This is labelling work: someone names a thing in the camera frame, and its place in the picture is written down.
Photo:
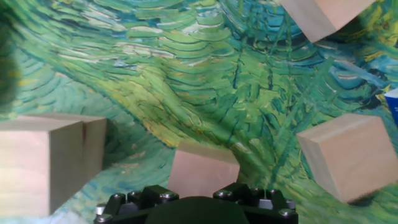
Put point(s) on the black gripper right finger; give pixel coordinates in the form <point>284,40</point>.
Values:
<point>267,207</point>

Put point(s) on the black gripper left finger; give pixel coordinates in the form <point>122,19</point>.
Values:
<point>130,205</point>

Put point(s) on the large wooden cube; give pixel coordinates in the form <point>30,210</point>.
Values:
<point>202,171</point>
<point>326,15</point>
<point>37,146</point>
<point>351,158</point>
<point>25,199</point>

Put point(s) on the green blue painted cloth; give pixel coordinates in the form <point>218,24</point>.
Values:
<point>186,77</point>

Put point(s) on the blue tissue pack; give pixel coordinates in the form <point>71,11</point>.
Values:
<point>393,107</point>

